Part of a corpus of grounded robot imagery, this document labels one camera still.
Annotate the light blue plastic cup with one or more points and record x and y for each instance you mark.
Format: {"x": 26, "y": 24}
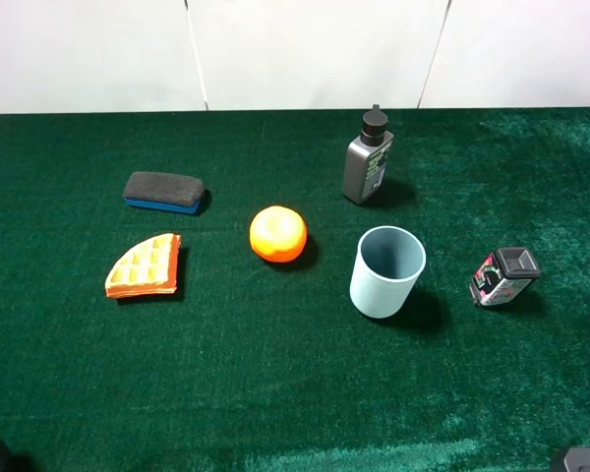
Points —
{"x": 388, "y": 262}

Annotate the grey object bottom right corner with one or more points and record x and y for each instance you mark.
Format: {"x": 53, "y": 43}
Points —
{"x": 573, "y": 459}

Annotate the orange fruit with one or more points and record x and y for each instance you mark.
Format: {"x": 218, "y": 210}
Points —
{"x": 278, "y": 234}

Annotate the grey bottle with black cap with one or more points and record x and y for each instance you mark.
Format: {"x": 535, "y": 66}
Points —
{"x": 367, "y": 157}

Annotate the grey and blue board eraser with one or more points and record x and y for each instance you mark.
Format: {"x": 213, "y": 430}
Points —
{"x": 164, "y": 191}

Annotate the green velvet table cloth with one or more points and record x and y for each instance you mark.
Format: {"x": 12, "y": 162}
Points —
{"x": 259, "y": 366}

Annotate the yellow orange waffle wedge toy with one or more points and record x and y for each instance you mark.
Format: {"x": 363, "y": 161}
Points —
{"x": 149, "y": 268}

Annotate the small black capped printed bottle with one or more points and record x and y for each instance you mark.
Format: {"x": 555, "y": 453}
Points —
{"x": 503, "y": 275}

